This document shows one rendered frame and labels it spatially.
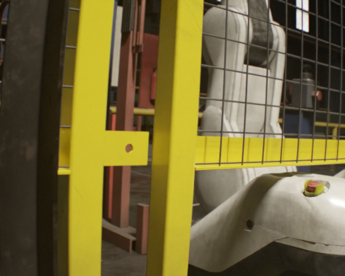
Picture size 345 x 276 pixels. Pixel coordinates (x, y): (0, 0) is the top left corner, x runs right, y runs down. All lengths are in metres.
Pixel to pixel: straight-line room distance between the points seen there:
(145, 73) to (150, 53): 0.39
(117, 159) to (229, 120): 0.57
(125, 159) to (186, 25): 0.22
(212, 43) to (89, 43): 0.69
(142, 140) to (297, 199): 0.31
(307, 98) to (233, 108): 0.83
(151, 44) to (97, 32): 7.49
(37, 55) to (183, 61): 0.33
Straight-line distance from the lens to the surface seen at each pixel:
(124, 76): 1.67
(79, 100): 0.58
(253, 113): 1.29
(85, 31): 0.59
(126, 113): 1.65
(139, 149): 0.69
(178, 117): 0.67
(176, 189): 0.68
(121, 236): 1.60
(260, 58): 1.30
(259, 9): 1.31
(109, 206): 1.96
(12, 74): 0.39
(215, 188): 1.20
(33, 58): 0.39
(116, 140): 0.67
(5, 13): 8.40
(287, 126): 2.04
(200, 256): 1.04
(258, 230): 0.91
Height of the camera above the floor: 0.47
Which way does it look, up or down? 3 degrees down
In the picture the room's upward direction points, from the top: 3 degrees clockwise
